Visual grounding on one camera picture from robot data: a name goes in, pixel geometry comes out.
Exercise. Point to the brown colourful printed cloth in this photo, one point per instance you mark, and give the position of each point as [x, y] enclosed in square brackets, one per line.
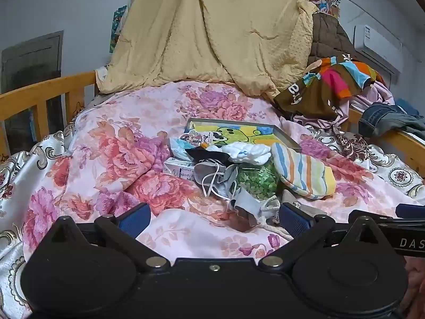
[308, 96]

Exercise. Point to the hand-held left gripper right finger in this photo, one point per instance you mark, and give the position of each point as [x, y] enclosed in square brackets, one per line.
[294, 221]

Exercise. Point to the wooden bed frame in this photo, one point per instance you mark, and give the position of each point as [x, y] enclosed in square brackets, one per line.
[49, 86]

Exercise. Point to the white fluffy cloth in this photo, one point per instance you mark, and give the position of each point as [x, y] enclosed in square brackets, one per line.
[245, 153]

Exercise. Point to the striped pastel sock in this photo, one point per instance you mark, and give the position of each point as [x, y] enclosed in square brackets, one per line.
[298, 172]

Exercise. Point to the white milk carton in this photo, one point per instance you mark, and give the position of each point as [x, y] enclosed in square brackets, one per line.
[176, 167]

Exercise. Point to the grey cloth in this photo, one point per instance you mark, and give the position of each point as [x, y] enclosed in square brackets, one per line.
[298, 202]

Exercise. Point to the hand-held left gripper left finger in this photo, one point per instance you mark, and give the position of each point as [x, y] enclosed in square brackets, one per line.
[134, 219]

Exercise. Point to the brown quilted jacket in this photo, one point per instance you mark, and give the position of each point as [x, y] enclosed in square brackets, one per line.
[328, 36]

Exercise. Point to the blue cloth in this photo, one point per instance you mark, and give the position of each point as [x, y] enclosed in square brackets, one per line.
[407, 108]

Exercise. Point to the white air conditioner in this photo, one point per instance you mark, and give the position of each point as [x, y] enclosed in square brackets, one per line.
[375, 41]

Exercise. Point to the black cloth with white trim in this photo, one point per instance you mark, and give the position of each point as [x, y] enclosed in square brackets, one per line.
[206, 156]

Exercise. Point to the pale pink garment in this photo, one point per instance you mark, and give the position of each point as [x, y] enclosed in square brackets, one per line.
[381, 94]

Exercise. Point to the grey door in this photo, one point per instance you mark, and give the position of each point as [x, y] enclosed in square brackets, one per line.
[30, 63]

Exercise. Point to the green patterned pouch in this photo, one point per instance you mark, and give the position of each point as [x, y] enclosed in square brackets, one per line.
[259, 182]

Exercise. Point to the blue green wall poster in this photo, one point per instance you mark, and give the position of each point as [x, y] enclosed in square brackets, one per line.
[118, 30]

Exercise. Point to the denim jeans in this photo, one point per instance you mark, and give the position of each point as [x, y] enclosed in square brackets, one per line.
[378, 116]

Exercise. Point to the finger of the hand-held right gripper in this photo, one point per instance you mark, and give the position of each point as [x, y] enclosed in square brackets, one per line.
[410, 210]
[372, 216]

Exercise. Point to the grey shallow box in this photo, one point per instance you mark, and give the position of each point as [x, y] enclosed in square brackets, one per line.
[287, 138]

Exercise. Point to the cartoon sticker card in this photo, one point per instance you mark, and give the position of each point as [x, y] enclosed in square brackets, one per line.
[194, 139]

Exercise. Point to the person's right hand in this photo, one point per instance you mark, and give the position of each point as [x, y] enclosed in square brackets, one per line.
[416, 282]

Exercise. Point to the blue white mask packet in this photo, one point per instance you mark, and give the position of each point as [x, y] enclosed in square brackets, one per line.
[181, 149]

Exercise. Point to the yellow quilt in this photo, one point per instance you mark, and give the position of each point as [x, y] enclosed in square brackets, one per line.
[215, 33]

